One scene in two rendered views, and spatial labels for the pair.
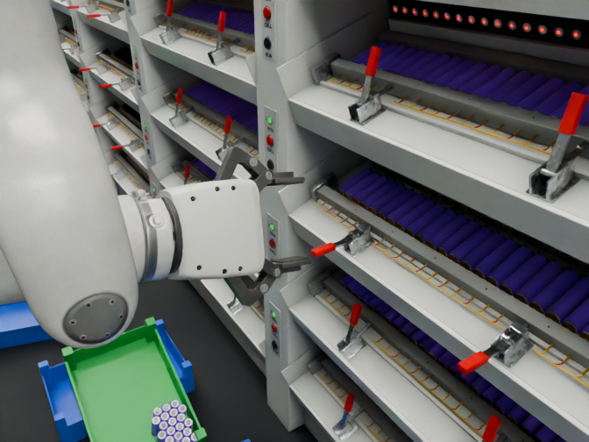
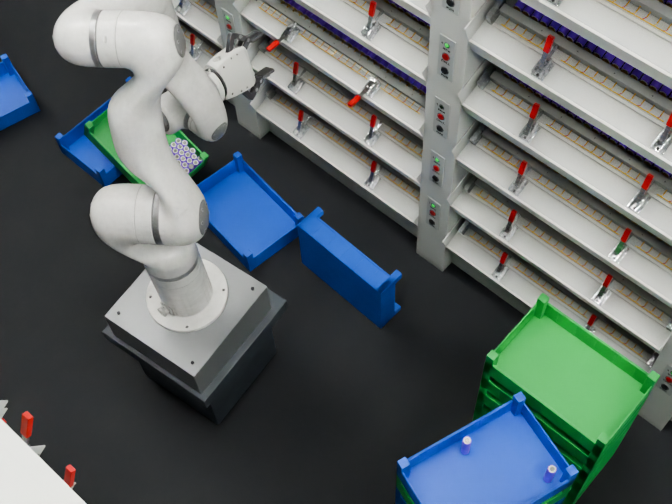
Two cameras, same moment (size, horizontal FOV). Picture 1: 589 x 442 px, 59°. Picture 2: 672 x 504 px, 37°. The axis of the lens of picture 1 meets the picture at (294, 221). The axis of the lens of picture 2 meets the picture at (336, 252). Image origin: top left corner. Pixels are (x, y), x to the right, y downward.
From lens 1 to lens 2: 1.86 m
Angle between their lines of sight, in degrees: 32
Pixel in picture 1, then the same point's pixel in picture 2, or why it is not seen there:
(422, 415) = (342, 118)
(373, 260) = (301, 44)
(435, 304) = (337, 69)
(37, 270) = (206, 124)
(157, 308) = not seen: hidden behind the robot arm
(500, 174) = (351, 23)
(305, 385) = (267, 107)
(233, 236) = (242, 75)
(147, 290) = not seen: hidden behind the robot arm
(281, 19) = not seen: outside the picture
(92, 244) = (219, 112)
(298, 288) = (252, 51)
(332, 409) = (290, 120)
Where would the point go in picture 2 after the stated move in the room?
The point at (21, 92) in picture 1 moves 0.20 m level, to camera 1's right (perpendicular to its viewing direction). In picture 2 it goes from (187, 73) to (282, 51)
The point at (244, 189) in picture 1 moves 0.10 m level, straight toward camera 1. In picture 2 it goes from (241, 53) to (255, 85)
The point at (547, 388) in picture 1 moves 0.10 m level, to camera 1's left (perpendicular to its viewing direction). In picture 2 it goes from (386, 104) to (345, 114)
